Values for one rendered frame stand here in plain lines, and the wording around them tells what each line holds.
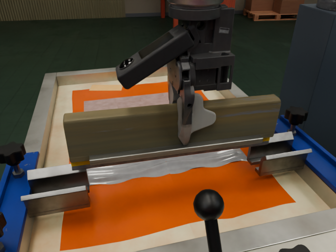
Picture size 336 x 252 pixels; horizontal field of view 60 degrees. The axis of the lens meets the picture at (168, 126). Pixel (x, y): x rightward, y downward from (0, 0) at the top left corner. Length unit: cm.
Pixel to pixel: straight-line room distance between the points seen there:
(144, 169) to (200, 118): 20
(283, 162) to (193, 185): 18
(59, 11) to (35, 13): 51
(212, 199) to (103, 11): 702
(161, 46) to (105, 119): 13
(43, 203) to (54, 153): 21
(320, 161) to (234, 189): 17
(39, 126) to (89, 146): 31
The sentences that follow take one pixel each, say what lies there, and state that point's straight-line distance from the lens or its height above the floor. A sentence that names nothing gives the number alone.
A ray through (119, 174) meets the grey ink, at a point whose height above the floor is 96.
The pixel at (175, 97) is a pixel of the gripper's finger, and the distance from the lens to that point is 47.
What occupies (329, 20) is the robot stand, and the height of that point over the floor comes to 118.
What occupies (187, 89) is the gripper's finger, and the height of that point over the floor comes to 118.
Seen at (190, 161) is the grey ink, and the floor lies 96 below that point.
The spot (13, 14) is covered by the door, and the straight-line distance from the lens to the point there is 758.
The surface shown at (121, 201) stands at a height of 95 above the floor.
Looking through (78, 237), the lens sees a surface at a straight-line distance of 52.
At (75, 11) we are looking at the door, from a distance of 727.
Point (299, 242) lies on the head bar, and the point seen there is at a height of 104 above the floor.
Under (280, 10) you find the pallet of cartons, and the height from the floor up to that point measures 20.
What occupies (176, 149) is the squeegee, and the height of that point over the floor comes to 107.
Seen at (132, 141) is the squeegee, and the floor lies 109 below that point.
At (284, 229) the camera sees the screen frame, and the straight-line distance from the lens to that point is 50.
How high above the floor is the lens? 135
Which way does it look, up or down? 31 degrees down
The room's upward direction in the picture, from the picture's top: straight up
